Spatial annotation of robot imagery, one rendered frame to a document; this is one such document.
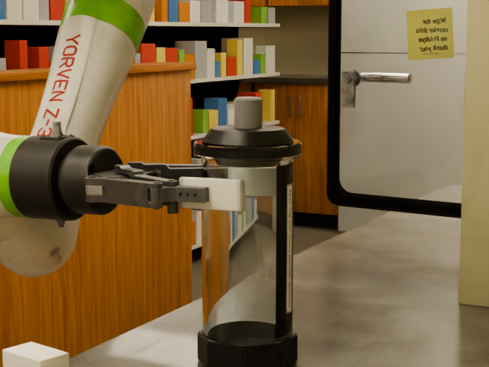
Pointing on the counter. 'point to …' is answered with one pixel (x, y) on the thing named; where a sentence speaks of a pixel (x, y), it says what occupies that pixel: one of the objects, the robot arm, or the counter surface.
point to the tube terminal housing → (475, 161)
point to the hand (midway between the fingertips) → (244, 187)
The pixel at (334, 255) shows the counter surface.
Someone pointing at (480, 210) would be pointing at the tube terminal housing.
